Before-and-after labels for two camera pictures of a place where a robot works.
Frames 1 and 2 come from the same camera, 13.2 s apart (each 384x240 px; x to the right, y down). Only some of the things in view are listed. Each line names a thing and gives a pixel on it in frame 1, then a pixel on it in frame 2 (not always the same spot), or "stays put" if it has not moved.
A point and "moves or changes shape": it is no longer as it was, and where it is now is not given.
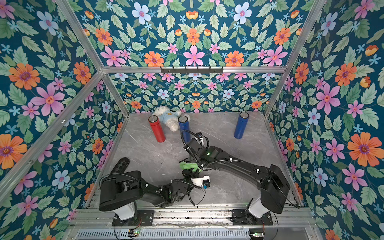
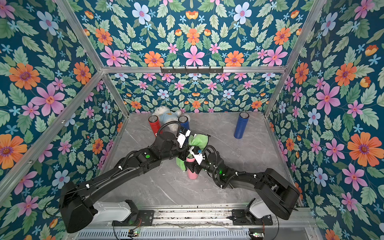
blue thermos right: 241,125 stays put
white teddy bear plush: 168,117 stays put
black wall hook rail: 192,70 stays put
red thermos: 157,128 stays put
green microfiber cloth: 185,165 moves or changes shape
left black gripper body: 187,176 to 181,154
